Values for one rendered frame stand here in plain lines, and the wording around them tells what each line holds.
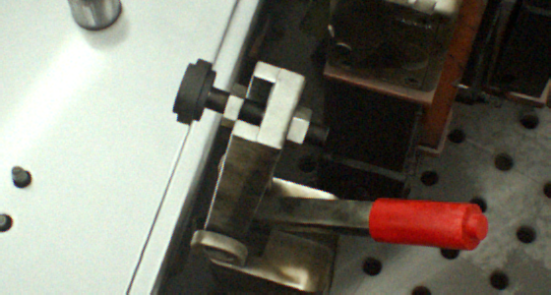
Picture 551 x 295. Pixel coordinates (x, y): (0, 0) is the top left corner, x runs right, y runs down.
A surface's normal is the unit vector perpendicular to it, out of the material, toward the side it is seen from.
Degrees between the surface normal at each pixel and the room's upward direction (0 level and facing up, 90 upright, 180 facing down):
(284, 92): 9
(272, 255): 0
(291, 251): 0
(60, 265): 0
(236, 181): 90
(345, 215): 33
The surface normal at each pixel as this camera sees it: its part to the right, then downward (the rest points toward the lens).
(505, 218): -0.01, -0.39
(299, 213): -0.53, -0.47
